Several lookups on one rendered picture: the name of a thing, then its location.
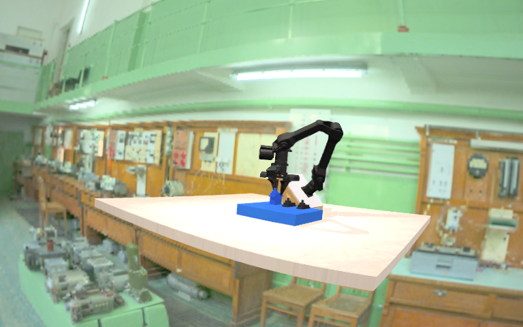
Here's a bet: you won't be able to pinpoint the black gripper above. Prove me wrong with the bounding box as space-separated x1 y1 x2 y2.
260 161 300 196

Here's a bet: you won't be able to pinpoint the blue flat deck plate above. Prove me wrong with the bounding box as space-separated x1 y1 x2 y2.
236 198 323 226

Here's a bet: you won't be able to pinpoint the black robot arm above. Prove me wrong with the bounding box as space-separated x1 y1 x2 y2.
259 119 344 198

